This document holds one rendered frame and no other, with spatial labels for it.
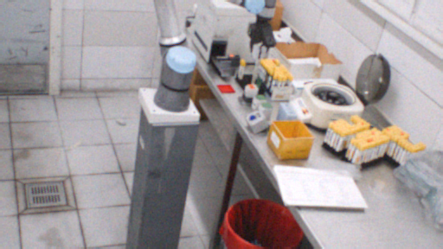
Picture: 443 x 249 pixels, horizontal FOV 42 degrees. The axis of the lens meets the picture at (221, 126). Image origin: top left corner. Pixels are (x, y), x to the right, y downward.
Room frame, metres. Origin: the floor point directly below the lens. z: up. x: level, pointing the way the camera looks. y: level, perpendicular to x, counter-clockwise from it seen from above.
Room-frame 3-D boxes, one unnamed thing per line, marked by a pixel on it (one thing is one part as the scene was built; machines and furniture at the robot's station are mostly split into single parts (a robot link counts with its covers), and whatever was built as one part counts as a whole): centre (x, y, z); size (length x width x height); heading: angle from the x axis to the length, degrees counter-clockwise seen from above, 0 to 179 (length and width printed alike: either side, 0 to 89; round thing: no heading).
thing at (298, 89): (2.47, -0.40, 0.92); 0.24 x 0.12 x 0.10; 115
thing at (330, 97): (2.30, -0.45, 0.97); 0.15 x 0.15 x 0.07
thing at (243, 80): (2.46, -0.09, 0.93); 0.17 x 0.09 x 0.11; 26
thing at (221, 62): (2.57, 0.06, 0.92); 0.21 x 0.07 x 0.05; 25
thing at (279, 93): (2.47, -0.20, 0.91); 0.20 x 0.10 x 0.07; 25
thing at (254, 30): (2.33, -0.08, 1.22); 0.09 x 0.08 x 0.12; 23
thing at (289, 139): (1.97, -0.27, 0.93); 0.13 x 0.13 x 0.10; 25
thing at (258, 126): (2.08, -0.15, 0.92); 0.13 x 0.07 x 0.08; 115
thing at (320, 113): (2.30, -0.44, 0.94); 0.30 x 0.24 x 0.12; 106
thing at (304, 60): (2.65, -0.34, 0.95); 0.29 x 0.25 x 0.15; 115
